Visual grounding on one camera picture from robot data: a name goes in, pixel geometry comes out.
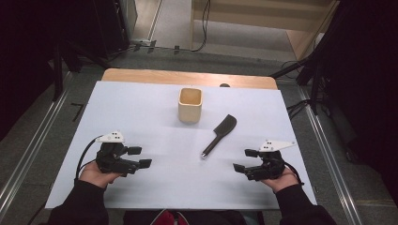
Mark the black metal stand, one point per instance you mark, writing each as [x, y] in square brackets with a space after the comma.
[58, 75]
[316, 75]

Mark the person's red garment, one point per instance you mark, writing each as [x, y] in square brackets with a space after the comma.
[167, 218]

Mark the person's right hand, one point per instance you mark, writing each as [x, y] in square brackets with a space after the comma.
[281, 182]

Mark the metal floor rail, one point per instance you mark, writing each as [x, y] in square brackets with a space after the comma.
[34, 146]
[328, 159]

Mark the light wooden shelf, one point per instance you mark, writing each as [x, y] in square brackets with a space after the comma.
[250, 22]

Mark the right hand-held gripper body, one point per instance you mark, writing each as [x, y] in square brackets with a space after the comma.
[269, 164]

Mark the white power strip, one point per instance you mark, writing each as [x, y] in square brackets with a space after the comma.
[142, 42]

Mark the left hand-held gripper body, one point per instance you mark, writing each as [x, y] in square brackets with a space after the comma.
[111, 159]

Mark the person's left hand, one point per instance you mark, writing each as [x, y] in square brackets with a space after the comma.
[94, 176]

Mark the black comb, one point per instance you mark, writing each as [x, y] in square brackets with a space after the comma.
[220, 131]

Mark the wooden table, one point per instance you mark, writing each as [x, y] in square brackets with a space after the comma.
[156, 76]

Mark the person's dark trousers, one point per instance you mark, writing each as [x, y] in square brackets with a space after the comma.
[216, 218]

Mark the white board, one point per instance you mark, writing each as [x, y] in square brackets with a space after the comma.
[150, 112]

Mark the dark round table grommet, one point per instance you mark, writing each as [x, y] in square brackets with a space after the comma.
[224, 85]

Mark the cream square cup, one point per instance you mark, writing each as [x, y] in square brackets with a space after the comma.
[189, 109]

